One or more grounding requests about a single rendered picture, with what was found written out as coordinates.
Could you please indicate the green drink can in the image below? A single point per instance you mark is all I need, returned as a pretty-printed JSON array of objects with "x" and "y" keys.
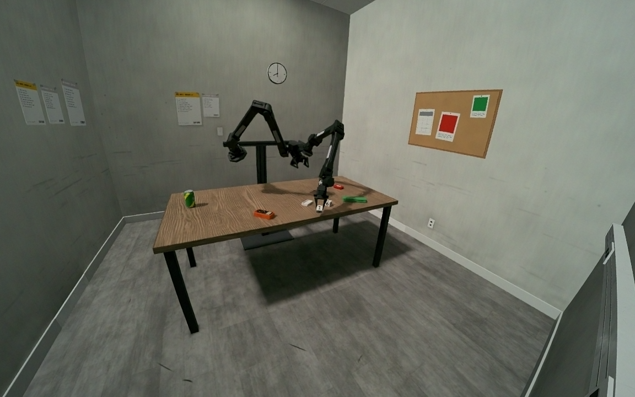
[{"x": 189, "y": 198}]

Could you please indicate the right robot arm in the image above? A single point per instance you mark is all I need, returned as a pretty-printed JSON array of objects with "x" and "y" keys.
[{"x": 265, "y": 110}]

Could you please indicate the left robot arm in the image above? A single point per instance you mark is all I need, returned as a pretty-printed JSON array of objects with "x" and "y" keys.
[{"x": 337, "y": 131}]

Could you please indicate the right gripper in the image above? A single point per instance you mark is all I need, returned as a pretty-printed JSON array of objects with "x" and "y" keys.
[{"x": 299, "y": 159}]

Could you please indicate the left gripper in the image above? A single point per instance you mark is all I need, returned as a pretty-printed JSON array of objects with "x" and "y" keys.
[{"x": 320, "y": 197}]

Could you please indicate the green flat bar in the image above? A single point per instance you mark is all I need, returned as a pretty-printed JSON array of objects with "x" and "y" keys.
[{"x": 354, "y": 199}]

